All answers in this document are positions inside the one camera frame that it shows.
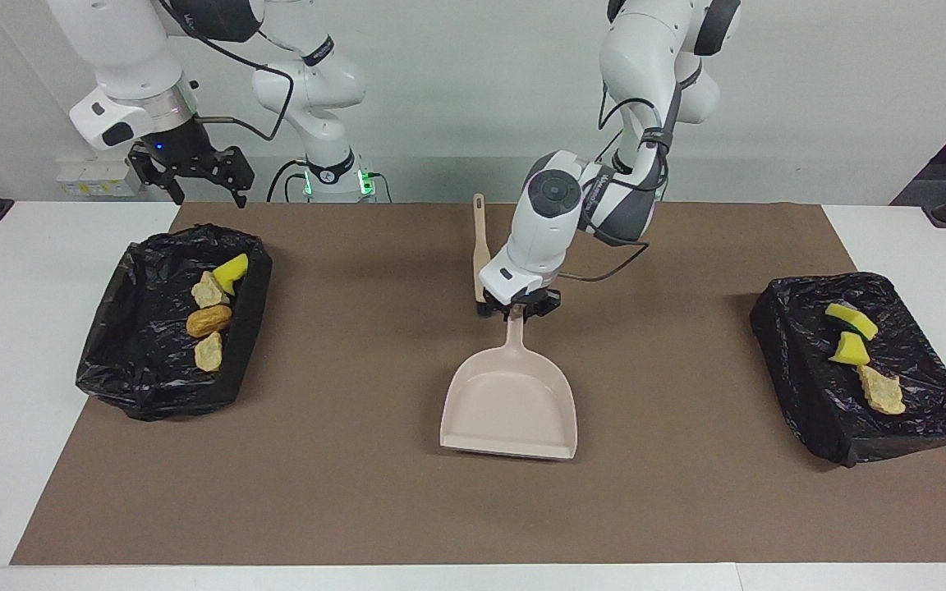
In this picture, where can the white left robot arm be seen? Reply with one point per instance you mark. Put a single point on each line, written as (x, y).
(539, 238)

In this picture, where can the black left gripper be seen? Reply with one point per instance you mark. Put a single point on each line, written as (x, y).
(534, 302)

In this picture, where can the notched yellow sponge piece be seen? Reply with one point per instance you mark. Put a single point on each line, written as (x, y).
(231, 271)

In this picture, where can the beige plastic dustpan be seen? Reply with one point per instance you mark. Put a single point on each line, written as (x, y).
(510, 402)

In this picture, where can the beige ridged dumpling toy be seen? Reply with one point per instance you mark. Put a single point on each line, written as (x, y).
(209, 290)
(208, 352)

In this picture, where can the black bag lined bin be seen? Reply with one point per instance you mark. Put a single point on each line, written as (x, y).
(801, 386)
(144, 345)

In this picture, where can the white power socket box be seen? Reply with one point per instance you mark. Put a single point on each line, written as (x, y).
(87, 185)

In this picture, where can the brown table mat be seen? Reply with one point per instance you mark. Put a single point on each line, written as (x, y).
(440, 509)

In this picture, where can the beige foam chunk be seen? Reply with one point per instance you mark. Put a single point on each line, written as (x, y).
(882, 391)

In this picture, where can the beige hand brush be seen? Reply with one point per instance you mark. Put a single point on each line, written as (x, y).
(479, 246)

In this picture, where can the brown bread roll toy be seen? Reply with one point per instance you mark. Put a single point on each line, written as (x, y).
(208, 321)

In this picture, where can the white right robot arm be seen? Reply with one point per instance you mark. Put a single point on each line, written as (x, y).
(124, 49)

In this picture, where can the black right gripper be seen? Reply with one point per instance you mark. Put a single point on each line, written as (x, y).
(190, 152)

